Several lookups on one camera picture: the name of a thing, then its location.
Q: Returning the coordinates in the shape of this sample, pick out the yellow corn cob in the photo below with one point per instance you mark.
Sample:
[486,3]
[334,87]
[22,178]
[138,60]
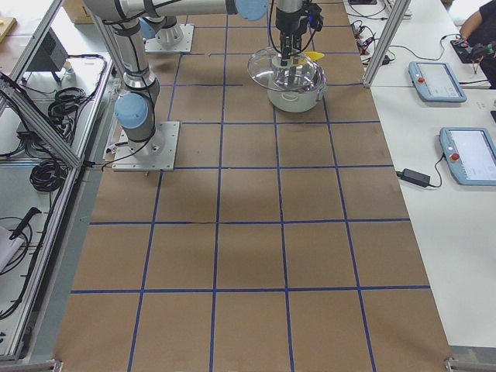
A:
[314,55]

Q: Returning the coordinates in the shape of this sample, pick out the person in black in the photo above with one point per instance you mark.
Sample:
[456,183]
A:
[479,32]

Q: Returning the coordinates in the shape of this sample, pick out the teach pendant near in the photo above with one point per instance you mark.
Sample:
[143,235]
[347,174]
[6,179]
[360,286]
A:
[470,155]

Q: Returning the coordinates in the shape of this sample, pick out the white cooking pot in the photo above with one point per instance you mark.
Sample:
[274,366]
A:
[303,99]

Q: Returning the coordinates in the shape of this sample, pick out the glass pot lid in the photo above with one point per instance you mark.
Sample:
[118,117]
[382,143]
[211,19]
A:
[270,70]

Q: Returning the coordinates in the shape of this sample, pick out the teach pendant far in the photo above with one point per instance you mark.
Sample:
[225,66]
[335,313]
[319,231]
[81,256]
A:
[436,82]

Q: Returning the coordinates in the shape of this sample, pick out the black power adapter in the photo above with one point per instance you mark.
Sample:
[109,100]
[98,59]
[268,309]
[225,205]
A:
[414,177]

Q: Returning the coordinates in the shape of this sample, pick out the teach pendant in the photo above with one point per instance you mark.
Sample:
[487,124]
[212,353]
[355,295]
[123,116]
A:
[470,155]
[436,82]

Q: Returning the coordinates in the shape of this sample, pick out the aluminium frame post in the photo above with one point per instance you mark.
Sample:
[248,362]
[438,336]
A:
[391,27]

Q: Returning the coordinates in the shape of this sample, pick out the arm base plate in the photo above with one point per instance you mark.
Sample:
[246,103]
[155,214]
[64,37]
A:
[159,154]
[152,46]

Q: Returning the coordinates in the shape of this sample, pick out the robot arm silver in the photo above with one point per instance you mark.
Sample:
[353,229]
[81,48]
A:
[165,30]
[136,110]

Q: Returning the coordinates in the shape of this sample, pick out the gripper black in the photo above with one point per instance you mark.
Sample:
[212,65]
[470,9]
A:
[289,25]

